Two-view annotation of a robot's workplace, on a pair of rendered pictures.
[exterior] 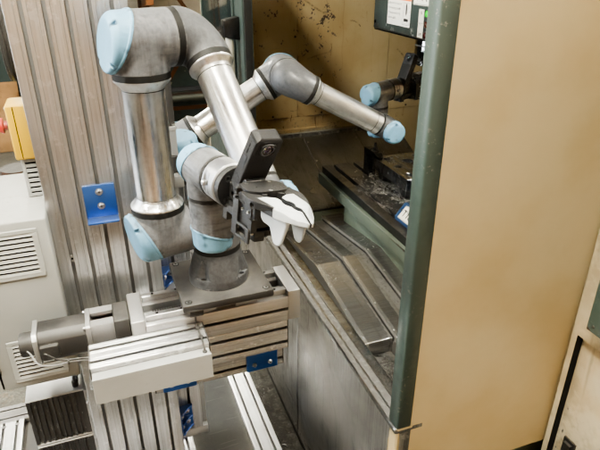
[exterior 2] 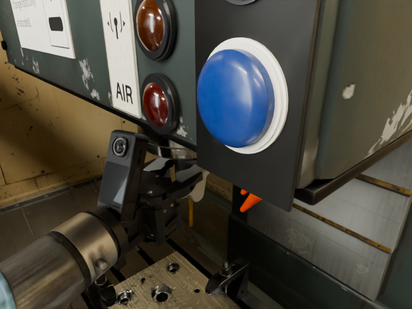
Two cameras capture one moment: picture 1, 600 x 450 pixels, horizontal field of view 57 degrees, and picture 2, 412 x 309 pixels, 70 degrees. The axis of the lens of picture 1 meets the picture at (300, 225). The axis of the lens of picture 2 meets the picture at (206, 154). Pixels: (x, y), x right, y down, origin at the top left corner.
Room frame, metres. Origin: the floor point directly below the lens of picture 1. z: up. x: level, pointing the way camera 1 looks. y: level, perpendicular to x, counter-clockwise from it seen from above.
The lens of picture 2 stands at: (1.70, -0.37, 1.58)
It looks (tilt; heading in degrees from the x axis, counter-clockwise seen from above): 24 degrees down; 339
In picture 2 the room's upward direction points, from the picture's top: straight up
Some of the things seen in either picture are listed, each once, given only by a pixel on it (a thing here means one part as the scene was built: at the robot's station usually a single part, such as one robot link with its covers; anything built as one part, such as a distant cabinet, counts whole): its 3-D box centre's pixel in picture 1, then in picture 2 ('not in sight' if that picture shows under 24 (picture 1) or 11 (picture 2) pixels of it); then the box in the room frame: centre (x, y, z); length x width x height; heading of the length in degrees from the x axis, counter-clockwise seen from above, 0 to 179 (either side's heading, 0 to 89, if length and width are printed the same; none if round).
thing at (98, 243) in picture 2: (394, 88); (87, 247); (2.01, -0.34, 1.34); 0.08 x 0.05 x 0.08; 36
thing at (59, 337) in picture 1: (84, 332); not in sight; (1.10, 0.53, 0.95); 0.28 x 0.13 x 0.09; 111
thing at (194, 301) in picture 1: (212, 287); not in sight; (1.21, 0.22, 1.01); 0.36 x 0.22 x 0.06; 111
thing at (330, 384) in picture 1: (275, 318); not in sight; (1.92, 0.10, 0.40); 2.08 x 0.07 x 0.80; 20
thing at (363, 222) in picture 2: not in sight; (312, 184); (2.29, -0.92, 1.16); 0.48 x 0.05 x 0.51; 20
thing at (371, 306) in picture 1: (352, 270); not in sight; (1.81, -0.20, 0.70); 0.90 x 0.30 x 0.16; 20
